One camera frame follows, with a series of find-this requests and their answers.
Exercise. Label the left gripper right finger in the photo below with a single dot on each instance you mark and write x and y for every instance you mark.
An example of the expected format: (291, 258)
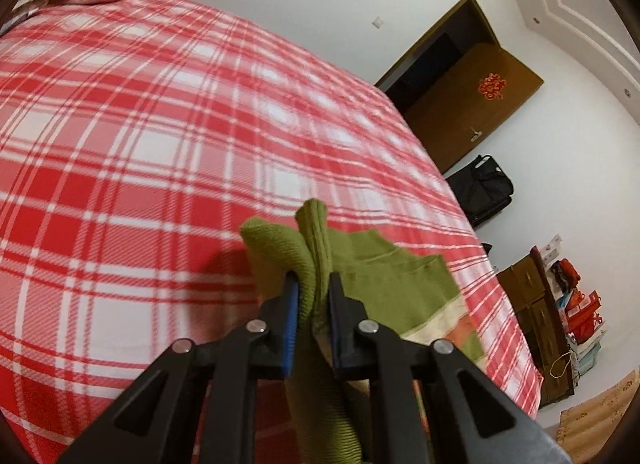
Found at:
(429, 403)

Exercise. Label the grey patterned pillow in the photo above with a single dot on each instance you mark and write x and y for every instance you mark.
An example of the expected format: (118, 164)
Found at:
(22, 10)

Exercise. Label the black folded stroller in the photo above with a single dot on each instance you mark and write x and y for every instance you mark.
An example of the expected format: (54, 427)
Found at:
(482, 189)

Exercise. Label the red items on dresser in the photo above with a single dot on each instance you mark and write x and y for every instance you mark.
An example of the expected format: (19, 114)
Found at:
(579, 311)

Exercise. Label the beige floor mat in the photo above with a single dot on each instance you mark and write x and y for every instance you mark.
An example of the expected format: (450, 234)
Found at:
(584, 429)

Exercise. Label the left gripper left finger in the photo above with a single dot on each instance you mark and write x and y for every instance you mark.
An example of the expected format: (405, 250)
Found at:
(196, 402)

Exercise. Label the brown wooden dresser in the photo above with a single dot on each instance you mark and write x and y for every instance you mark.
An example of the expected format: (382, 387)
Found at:
(529, 292)

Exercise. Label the red door decoration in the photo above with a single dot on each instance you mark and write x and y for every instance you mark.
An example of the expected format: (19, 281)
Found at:
(491, 86)

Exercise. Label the white wall switch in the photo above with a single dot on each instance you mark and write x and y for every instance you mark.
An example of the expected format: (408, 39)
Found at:
(377, 22)

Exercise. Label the red plaid bed sheet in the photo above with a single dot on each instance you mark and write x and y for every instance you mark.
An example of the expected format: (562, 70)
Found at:
(136, 137)

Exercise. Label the brown wooden door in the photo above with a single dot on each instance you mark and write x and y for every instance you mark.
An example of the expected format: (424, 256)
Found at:
(452, 117)

